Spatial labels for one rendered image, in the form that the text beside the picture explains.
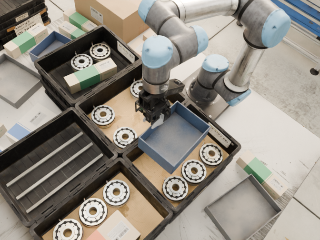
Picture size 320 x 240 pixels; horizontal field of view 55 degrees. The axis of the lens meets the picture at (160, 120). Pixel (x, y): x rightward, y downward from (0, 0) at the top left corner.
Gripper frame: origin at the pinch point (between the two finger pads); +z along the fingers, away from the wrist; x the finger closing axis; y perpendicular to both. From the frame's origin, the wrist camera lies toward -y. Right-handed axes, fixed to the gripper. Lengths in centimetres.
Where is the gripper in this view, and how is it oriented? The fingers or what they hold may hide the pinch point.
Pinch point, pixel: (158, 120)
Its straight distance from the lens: 104.8
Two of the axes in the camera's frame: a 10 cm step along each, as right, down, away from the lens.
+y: -6.9, 5.8, -4.3
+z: -0.4, 5.6, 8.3
